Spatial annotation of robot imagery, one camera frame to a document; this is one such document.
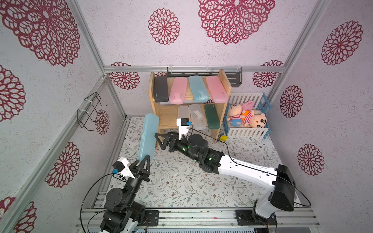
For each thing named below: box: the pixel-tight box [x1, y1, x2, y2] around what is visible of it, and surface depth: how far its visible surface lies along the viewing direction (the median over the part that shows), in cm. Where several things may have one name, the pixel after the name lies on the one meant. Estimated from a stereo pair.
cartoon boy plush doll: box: [240, 109, 268, 129], surface depth 104 cm
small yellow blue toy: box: [218, 133, 229, 142], surface depth 105 cm
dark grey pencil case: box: [153, 76, 170, 103], surface depth 77 cm
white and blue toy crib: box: [222, 92, 272, 140], surface depth 109 cm
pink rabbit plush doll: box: [227, 100, 255, 127], surface depth 107 cm
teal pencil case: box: [137, 113, 160, 162], surface depth 62 cm
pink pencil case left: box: [169, 77, 188, 105], surface depth 72 cm
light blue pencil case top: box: [188, 75, 210, 103], surface depth 74 cm
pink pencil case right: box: [205, 75, 229, 104], surface depth 74 cm
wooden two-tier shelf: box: [148, 68, 232, 143], surface depth 78 cm
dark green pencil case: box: [204, 104, 221, 130], surface depth 90 cm
